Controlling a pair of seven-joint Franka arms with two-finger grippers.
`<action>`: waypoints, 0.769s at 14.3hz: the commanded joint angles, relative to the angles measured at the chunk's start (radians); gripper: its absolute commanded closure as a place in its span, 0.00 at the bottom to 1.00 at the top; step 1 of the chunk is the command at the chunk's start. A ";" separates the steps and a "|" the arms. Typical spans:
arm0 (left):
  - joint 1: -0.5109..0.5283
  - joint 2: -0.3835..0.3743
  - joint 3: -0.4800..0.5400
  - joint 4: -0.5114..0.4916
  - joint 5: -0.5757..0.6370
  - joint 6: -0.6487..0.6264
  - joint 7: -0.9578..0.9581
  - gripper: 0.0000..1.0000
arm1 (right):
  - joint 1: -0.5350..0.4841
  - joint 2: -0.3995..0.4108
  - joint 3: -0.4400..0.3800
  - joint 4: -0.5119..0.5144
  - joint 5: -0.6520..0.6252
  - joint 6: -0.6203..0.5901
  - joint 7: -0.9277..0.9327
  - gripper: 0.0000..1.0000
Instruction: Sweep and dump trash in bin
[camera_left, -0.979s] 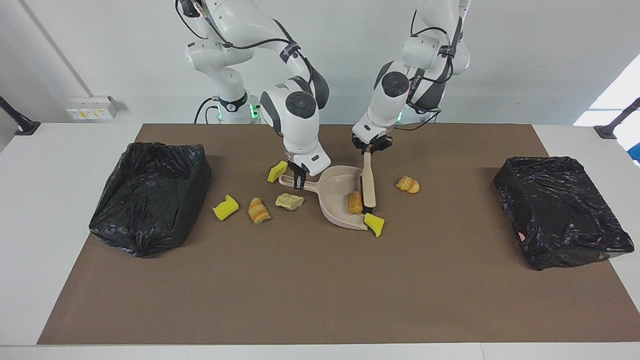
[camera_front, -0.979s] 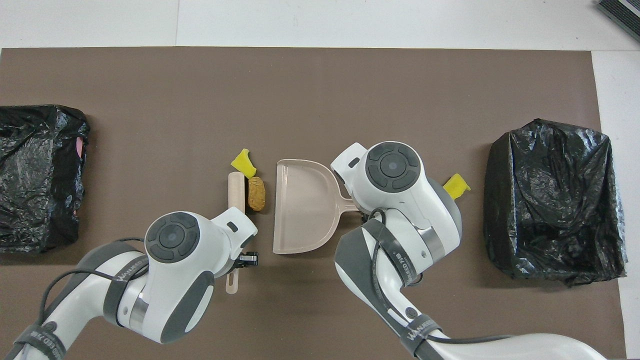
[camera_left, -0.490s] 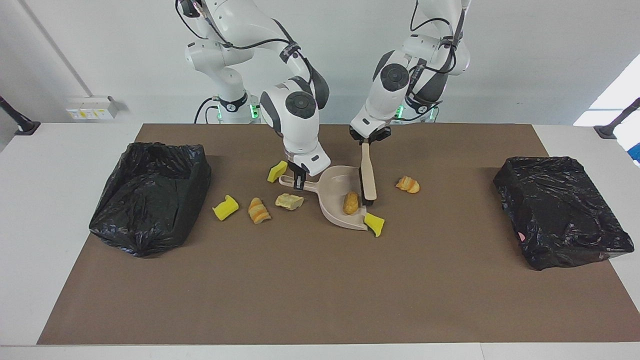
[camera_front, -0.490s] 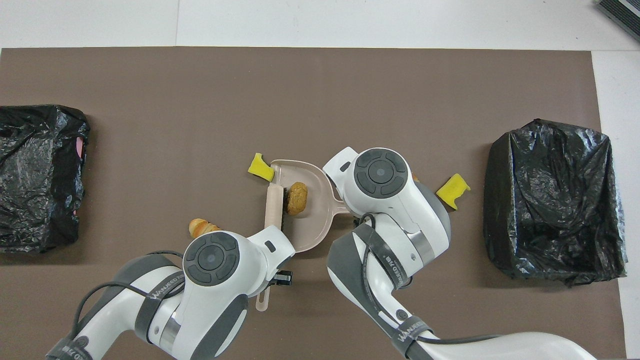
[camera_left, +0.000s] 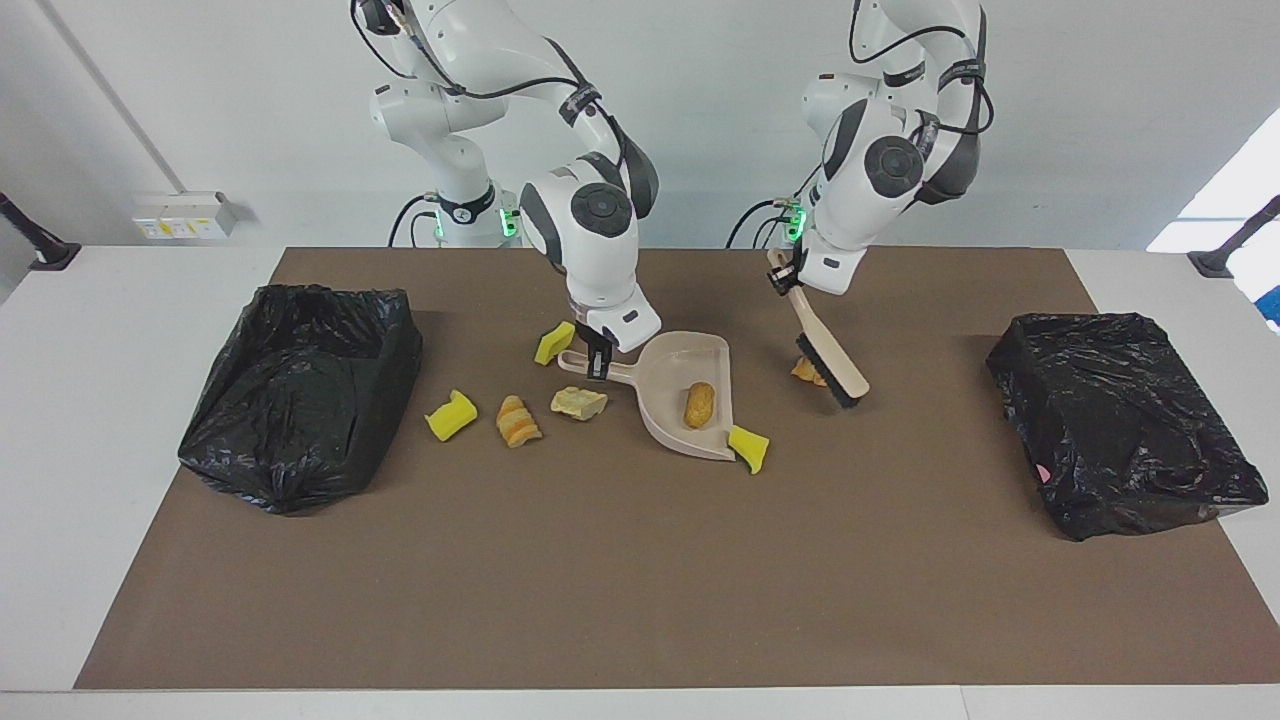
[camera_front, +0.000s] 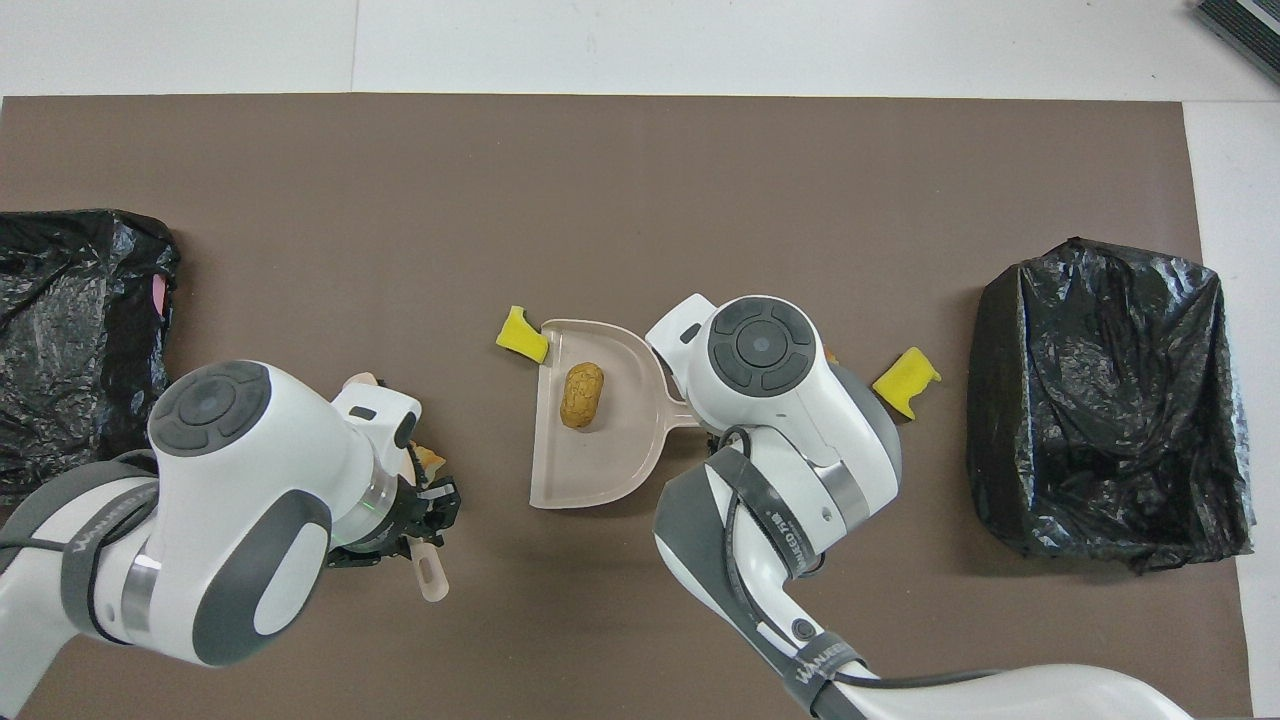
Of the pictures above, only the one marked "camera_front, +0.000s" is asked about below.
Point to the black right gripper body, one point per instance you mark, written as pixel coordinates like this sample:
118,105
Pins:
710,438

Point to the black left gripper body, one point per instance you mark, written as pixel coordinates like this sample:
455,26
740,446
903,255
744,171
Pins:
408,515

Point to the beige plastic dustpan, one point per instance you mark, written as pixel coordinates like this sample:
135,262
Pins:
610,460

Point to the brown toy bread roll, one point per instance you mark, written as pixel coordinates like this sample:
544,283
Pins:
582,395

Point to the yellow sponge piece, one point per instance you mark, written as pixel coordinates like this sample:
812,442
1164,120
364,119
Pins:
518,333
908,382

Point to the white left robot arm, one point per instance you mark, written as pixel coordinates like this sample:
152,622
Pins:
230,480

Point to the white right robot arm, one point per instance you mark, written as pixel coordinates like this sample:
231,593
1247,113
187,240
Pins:
790,400

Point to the black-bagged trash bin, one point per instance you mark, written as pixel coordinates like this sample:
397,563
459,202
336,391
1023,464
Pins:
1080,400
80,330

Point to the brown table mat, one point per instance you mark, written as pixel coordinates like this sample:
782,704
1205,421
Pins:
640,150

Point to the dark grey ribbed device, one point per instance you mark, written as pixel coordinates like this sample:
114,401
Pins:
1245,25

